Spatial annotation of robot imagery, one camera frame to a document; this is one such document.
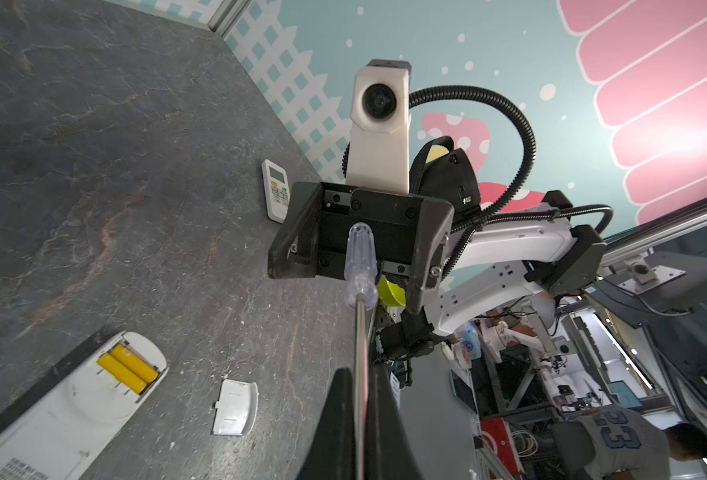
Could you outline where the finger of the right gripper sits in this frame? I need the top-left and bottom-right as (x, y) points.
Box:
(268, 182), (324, 279)
(405, 196), (455, 314)

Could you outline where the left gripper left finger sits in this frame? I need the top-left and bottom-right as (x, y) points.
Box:
(297, 368), (355, 480)

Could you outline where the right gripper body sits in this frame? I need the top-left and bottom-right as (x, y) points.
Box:
(317, 183), (423, 279)

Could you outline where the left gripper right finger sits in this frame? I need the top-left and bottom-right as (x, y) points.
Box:
(367, 364), (423, 480)

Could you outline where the clear handle screwdriver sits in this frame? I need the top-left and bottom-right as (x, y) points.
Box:
(343, 222), (379, 479)

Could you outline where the white battery cover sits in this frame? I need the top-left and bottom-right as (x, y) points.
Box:
(212, 379), (259, 437)

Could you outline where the yellow battery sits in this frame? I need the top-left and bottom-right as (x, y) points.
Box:
(110, 345), (159, 384)
(97, 353), (148, 394)

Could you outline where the white remote control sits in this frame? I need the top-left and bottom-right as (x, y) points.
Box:
(262, 159), (291, 223)
(0, 331), (168, 479)

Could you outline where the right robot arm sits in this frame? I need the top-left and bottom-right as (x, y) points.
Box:
(268, 82), (613, 361)

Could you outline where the lime green bowl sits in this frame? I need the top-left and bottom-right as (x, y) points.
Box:
(377, 276), (407, 308)

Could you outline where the person in numbered shirt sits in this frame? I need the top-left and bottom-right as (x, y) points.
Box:
(553, 405), (707, 479)

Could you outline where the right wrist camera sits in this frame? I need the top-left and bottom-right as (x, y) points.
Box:
(346, 59), (411, 195)

